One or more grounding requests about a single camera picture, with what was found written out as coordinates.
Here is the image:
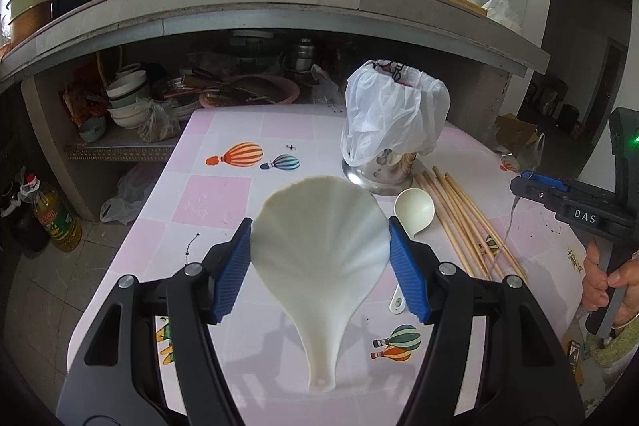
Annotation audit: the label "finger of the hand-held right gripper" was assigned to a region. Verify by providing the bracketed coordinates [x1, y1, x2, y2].
[519, 171, 568, 193]
[510, 178, 568, 220]

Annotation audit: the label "black bucket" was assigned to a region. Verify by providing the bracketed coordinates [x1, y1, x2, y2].
[556, 103, 581, 133]

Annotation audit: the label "person's right forearm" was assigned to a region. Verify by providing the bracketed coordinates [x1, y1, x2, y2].
[586, 289, 639, 377]

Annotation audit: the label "cardboard box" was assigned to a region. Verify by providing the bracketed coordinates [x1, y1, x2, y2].
[493, 113, 538, 148]

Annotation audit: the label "crumpled clear plastic bag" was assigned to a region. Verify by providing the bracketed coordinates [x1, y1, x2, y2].
[309, 63, 346, 105]

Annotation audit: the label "person's right hand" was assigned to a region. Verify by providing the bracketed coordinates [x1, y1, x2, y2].
[583, 240, 639, 307]

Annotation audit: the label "clear bag of brown food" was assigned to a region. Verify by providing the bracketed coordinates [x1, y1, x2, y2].
[136, 99, 181, 143]

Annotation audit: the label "plastic bag by cardboard box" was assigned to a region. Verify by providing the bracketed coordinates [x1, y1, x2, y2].
[498, 134, 546, 173]

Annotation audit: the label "stacked steel pots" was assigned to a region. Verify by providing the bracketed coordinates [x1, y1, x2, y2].
[284, 39, 321, 83]

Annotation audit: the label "pink plastic basin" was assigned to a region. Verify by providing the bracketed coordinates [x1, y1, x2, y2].
[198, 74, 301, 108]

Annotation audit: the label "dark bottle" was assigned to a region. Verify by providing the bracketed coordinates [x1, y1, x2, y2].
[0, 180, 51, 253]

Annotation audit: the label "light green bowl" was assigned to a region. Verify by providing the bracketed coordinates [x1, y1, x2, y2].
[79, 113, 109, 143]

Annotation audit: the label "concrete kitchen counter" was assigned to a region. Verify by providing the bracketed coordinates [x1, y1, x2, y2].
[0, 0, 552, 227]

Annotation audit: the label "white plastic bag on holder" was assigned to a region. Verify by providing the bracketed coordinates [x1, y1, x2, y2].
[341, 60, 451, 168]

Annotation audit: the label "white plastic bag on floor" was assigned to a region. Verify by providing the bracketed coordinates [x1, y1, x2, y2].
[99, 163, 161, 226]

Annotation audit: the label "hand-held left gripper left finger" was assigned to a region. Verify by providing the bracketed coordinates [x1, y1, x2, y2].
[57, 217, 253, 426]

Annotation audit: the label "stack of white bowls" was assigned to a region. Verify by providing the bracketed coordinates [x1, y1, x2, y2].
[105, 63, 151, 130]

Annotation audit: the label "white soup ladle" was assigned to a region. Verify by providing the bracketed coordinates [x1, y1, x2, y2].
[388, 188, 436, 313]

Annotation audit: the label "stack of steel plates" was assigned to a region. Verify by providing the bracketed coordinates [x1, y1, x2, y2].
[164, 77, 201, 113]

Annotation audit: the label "cooking oil bottle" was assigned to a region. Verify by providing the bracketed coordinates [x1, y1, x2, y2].
[21, 173, 83, 253]

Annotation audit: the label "metal shelf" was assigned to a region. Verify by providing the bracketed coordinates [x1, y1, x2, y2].
[64, 125, 191, 163]

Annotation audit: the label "red snack packet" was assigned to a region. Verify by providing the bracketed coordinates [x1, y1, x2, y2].
[61, 65, 109, 128]

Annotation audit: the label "steel utensil holder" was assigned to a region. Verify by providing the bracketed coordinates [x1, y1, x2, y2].
[341, 145, 417, 197]

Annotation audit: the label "white fan-shaped rice paddle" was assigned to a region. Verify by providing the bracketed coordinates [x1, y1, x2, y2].
[250, 175, 391, 393]

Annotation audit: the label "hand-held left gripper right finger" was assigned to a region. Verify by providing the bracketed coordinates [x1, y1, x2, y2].
[388, 216, 585, 426]

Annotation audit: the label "white plastic bag on counter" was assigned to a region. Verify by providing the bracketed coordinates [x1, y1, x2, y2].
[480, 0, 523, 34]

